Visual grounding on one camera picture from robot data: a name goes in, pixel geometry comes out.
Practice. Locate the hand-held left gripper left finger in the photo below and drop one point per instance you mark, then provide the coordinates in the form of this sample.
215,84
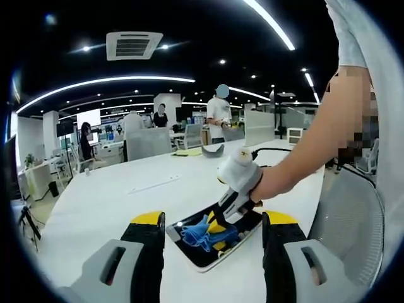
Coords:
90,281

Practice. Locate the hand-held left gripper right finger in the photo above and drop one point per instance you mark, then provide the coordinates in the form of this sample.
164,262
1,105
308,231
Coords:
336,279

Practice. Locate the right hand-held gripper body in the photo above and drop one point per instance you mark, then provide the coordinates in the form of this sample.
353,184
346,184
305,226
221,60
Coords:
240,173

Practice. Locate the blue cleaning cloth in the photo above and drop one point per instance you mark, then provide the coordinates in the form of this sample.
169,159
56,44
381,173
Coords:
195,233

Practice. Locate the black tablet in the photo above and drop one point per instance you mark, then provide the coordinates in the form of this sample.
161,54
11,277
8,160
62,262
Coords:
195,255

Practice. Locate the person's right hand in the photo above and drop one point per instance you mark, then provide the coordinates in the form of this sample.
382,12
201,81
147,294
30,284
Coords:
271,184

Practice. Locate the grey curved plastic piece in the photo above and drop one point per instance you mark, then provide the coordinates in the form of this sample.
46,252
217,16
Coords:
213,153

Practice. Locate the white desk partition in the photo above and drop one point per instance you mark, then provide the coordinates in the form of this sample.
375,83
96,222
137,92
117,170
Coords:
259,127

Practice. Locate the grey mesh office chair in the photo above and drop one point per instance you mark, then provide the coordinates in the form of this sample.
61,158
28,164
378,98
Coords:
347,227

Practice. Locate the yellow notepad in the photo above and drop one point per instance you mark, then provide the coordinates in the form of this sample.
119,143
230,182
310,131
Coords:
187,153

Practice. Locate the black equipment stand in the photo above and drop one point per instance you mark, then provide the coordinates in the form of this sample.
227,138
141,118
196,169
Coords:
277,120

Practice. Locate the white storage box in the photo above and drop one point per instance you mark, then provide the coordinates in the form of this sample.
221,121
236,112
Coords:
295,135

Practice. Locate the curved ceiling light strip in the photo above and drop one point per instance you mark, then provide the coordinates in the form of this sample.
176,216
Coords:
269,23
249,93
167,78

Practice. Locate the black tripod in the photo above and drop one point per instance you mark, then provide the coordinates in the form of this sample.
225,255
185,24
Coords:
28,214

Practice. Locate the grey desk partition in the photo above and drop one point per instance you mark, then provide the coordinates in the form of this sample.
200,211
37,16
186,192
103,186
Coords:
148,143

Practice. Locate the white cabinet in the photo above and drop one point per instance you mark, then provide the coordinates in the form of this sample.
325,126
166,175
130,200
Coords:
39,180

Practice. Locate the straight ceiling light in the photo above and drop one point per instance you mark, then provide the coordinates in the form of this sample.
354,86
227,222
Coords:
309,79

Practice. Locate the white office chair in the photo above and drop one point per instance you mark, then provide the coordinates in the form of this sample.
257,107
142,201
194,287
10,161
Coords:
66,161

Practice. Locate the potted green plant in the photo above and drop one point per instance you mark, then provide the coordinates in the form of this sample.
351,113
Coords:
29,160

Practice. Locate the black monitor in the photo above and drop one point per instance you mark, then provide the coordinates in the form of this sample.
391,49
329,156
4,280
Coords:
11,170

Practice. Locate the ceiling air conditioner vent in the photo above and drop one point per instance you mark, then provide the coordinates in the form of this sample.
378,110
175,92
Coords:
134,46

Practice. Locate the person's light grey shirt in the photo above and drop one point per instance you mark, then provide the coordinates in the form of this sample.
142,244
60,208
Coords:
350,38

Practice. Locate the round ceiling spotlights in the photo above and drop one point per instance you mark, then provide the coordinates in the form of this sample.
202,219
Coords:
86,48

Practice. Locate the wall display screen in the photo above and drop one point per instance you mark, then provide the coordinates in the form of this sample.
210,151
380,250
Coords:
88,116

